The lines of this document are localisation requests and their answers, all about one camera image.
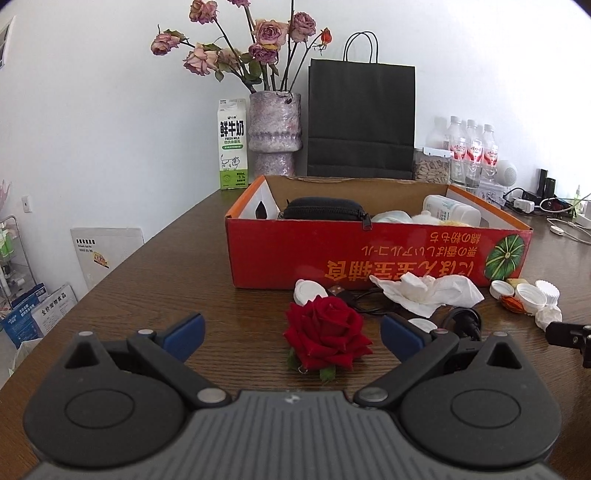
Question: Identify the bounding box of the milk carton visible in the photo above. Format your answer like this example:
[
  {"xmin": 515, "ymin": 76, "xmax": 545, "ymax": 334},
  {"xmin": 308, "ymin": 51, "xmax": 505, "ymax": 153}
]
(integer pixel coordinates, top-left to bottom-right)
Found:
[{"xmin": 217, "ymin": 98, "xmax": 250, "ymax": 190}]

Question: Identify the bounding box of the white wall panel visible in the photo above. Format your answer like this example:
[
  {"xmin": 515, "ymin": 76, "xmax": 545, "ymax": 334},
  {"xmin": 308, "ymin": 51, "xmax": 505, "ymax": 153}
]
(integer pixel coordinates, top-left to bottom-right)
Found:
[{"xmin": 71, "ymin": 226, "xmax": 145, "ymax": 291}]

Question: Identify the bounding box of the dark blue zip pouch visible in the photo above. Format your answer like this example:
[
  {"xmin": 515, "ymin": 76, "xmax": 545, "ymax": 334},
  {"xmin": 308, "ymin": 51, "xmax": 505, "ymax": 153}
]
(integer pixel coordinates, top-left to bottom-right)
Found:
[{"xmin": 281, "ymin": 198, "xmax": 373, "ymax": 232}]

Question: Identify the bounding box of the white cable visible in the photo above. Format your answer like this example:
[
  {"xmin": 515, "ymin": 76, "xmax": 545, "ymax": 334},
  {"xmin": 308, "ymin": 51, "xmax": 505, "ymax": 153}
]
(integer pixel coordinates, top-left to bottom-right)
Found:
[{"xmin": 547, "ymin": 217, "xmax": 591, "ymax": 243}]

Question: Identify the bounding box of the black electronic device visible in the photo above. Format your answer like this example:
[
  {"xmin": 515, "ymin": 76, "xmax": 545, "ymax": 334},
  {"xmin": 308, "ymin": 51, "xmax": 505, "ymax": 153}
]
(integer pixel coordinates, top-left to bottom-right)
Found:
[{"xmin": 540, "ymin": 198, "xmax": 574, "ymax": 216}]

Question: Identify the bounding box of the red artificial rose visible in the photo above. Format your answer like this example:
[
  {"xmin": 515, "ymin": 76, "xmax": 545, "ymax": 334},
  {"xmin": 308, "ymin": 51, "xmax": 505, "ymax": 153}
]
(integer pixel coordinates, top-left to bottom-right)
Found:
[{"xmin": 283, "ymin": 296, "xmax": 374, "ymax": 382}]

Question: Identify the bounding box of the clear jar of seeds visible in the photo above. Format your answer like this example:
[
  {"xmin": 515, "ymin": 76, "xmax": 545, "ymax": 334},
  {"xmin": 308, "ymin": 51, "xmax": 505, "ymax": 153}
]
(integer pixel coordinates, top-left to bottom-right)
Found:
[{"xmin": 414, "ymin": 147, "xmax": 452, "ymax": 183}]

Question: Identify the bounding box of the white plastic bottle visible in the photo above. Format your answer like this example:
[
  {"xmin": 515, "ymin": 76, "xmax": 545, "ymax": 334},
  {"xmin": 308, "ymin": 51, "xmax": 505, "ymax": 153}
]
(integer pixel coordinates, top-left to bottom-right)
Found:
[{"xmin": 422, "ymin": 195, "xmax": 481, "ymax": 227}]

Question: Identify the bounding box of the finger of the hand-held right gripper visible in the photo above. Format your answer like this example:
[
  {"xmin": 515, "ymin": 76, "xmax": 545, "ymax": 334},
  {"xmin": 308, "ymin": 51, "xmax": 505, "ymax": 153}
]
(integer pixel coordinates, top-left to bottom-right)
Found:
[{"xmin": 545, "ymin": 322, "xmax": 591, "ymax": 368}]

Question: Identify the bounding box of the black paper bag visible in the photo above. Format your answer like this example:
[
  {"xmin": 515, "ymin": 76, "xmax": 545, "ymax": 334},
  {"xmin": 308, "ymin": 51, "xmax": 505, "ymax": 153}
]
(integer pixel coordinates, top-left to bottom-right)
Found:
[{"xmin": 306, "ymin": 31, "xmax": 416, "ymax": 182}]

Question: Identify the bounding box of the cardboard trash box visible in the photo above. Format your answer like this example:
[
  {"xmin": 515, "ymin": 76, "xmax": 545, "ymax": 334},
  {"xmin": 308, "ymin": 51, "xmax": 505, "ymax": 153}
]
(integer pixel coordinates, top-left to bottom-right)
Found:
[{"xmin": 9, "ymin": 339, "xmax": 43, "ymax": 376}]

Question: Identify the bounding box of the black cable coil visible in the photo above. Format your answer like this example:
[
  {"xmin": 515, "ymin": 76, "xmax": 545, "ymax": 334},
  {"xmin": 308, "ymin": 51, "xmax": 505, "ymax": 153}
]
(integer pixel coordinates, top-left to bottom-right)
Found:
[{"xmin": 441, "ymin": 307, "xmax": 484, "ymax": 343}]

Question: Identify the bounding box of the white pleated paper cup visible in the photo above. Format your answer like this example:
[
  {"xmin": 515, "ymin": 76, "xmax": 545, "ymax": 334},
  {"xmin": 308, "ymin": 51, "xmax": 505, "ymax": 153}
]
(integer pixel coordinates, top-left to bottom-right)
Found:
[
  {"xmin": 536, "ymin": 307, "xmax": 563, "ymax": 329},
  {"xmin": 536, "ymin": 279, "xmax": 561, "ymax": 305}
]

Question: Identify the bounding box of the purple stone vase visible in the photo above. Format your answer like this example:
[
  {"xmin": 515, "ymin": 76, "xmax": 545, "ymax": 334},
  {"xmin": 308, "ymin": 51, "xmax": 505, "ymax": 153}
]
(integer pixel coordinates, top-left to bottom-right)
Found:
[{"xmin": 248, "ymin": 91, "xmax": 303, "ymax": 177}]

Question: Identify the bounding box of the wall poster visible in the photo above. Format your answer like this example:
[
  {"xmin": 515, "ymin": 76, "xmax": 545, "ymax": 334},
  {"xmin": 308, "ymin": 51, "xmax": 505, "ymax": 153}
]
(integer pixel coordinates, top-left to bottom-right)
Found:
[{"xmin": 0, "ymin": 16, "xmax": 17, "ymax": 68}]

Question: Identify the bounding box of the metal wire rack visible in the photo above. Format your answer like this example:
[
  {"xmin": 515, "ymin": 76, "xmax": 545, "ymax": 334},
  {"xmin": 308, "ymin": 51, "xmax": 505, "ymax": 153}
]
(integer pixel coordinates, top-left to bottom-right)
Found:
[{"xmin": 0, "ymin": 215, "xmax": 36, "ymax": 324}]

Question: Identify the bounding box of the dried pink roses bouquet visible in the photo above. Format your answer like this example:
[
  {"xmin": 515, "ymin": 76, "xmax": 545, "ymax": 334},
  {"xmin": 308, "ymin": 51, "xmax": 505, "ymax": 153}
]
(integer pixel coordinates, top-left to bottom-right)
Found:
[{"xmin": 151, "ymin": 0, "xmax": 333, "ymax": 93}]

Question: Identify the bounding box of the grey printed pack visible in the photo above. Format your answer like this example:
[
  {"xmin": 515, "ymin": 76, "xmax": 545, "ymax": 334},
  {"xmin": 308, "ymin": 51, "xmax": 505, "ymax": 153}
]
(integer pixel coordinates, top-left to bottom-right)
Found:
[{"xmin": 30, "ymin": 284, "xmax": 78, "ymax": 337}]

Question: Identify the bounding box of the red label water bottle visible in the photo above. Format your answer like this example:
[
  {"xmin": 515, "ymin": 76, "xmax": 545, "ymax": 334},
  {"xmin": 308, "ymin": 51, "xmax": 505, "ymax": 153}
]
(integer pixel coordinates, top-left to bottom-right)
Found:
[
  {"xmin": 447, "ymin": 115, "xmax": 467, "ymax": 185},
  {"xmin": 464, "ymin": 119, "xmax": 484, "ymax": 185},
  {"xmin": 480, "ymin": 124, "xmax": 501, "ymax": 183}
]

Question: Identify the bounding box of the white round speaker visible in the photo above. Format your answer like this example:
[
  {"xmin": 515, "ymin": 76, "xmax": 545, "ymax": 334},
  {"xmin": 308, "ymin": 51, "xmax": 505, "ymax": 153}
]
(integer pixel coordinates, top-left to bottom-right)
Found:
[{"xmin": 496, "ymin": 160, "xmax": 518, "ymax": 186}]

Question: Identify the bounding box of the red cardboard box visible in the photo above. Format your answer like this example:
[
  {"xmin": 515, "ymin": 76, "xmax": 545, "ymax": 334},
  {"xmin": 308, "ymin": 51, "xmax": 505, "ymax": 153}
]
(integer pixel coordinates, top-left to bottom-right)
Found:
[{"xmin": 225, "ymin": 174, "xmax": 534, "ymax": 291}]

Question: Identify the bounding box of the white printed box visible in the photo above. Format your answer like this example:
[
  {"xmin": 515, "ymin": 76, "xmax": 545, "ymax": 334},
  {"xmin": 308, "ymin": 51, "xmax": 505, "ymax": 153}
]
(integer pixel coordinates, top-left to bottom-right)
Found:
[{"xmin": 478, "ymin": 182, "xmax": 507, "ymax": 206}]

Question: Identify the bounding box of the black usb cable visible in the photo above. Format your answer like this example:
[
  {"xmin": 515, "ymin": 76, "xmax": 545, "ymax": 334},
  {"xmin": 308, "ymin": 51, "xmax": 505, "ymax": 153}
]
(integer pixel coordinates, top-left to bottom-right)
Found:
[{"xmin": 328, "ymin": 285, "xmax": 393, "ymax": 319}]

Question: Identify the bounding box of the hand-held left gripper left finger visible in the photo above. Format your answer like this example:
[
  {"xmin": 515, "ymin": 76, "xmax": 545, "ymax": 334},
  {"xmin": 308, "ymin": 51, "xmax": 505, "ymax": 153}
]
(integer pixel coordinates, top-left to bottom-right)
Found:
[{"xmin": 62, "ymin": 313, "xmax": 232, "ymax": 409}]

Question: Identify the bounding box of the blue printed box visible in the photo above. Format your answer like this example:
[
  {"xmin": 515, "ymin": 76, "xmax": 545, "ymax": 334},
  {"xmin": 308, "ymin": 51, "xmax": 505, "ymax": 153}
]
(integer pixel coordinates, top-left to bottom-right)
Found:
[{"xmin": 0, "ymin": 282, "xmax": 49, "ymax": 349}]

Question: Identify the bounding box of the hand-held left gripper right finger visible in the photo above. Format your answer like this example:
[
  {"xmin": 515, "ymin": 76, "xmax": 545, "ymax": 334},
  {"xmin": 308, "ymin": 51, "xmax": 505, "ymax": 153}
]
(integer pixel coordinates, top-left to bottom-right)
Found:
[{"xmin": 353, "ymin": 312, "xmax": 525, "ymax": 409}]

